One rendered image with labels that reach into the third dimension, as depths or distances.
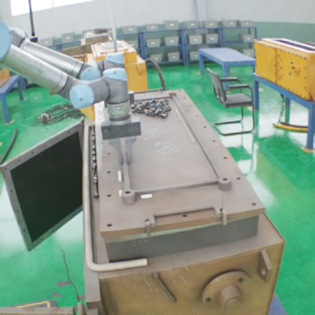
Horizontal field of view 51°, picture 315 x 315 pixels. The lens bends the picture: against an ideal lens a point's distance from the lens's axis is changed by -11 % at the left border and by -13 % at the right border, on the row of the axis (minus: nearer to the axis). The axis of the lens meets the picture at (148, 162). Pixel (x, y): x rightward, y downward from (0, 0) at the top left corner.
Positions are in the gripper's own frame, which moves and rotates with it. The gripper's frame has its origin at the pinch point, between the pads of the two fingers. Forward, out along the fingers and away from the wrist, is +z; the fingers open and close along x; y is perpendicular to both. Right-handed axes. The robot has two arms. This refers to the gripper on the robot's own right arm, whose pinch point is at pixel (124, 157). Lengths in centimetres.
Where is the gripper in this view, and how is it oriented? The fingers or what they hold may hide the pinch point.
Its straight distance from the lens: 127.1
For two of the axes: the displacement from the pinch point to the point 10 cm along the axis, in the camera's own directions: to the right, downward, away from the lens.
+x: 9.9, -1.2, 0.5
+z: 0.9, 8.9, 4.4
